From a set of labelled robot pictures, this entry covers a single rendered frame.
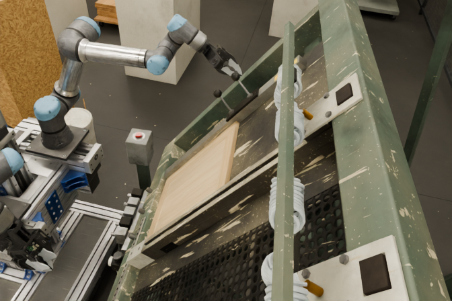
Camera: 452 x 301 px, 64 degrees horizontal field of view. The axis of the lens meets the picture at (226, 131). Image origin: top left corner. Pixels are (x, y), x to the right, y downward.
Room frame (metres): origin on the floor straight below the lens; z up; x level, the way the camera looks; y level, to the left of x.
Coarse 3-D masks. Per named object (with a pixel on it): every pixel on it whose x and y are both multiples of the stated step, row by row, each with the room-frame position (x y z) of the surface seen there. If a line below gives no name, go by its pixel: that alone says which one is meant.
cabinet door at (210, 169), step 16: (208, 144) 1.19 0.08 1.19; (224, 144) 1.08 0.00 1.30; (192, 160) 1.17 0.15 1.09; (208, 160) 1.07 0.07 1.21; (224, 160) 0.97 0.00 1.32; (176, 176) 1.15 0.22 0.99; (192, 176) 1.05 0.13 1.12; (208, 176) 0.96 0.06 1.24; (224, 176) 0.87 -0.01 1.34; (176, 192) 1.02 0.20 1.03; (192, 192) 0.93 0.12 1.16; (208, 192) 0.86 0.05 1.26; (160, 208) 1.00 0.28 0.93; (176, 208) 0.91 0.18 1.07; (160, 224) 0.88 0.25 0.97
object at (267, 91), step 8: (304, 64) 1.17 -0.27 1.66; (272, 80) 1.20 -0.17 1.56; (264, 88) 1.19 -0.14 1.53; (272, 88) 1.17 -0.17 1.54; (264, 96) 1.18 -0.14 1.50; (248, 104) 1.18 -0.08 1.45; (256, 104) 1.18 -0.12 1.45; (240, 112) 1.18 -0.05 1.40; (248, 112) 1.18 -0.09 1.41; (224, 120) 1.23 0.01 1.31; (232, 120) 1.19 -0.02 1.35; (240, 120) 1.18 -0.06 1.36; (216, 128) 1.22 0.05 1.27; (224, 128) 1.19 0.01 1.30; (208, 136) 1.21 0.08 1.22; (216, 136) 1.19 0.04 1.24; (200, 144) 1.20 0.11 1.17; (192, 152) 1.20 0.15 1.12; (184, 160) 1.20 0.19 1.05; (168, 168) 1.25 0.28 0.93; (176, 168) 1.21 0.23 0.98; (168, 176) 1.21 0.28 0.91
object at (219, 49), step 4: (208, 40) 1.32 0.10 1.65; (204, 44) 1.30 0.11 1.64; (208, 44) 1.34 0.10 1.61; (212, 44) 1.37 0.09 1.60; (200, 48) 1.30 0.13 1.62; (204, 48) 1.32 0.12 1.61; (216, 48) 1.35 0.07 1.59; (220, 48) 1.33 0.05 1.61; (220, 52) 1.31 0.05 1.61; (224, 52) 1.31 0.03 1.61; (224, 56) 1.30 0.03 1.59; (224, 60) 1.30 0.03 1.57
